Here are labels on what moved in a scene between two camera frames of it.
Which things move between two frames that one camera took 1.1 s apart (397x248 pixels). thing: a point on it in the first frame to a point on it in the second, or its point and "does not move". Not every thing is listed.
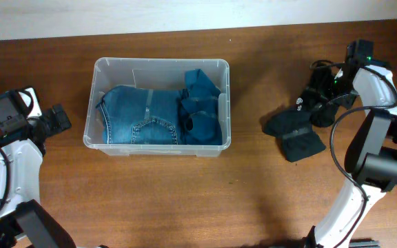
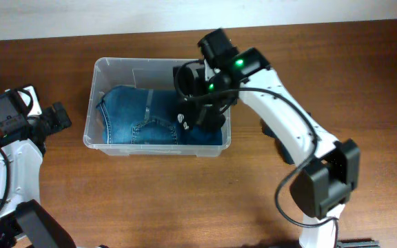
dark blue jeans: [138, 116] does not move
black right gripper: [328, 96] to [200, 95]
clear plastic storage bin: [141, 106] does not move
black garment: [317, 100] to [207, 118]
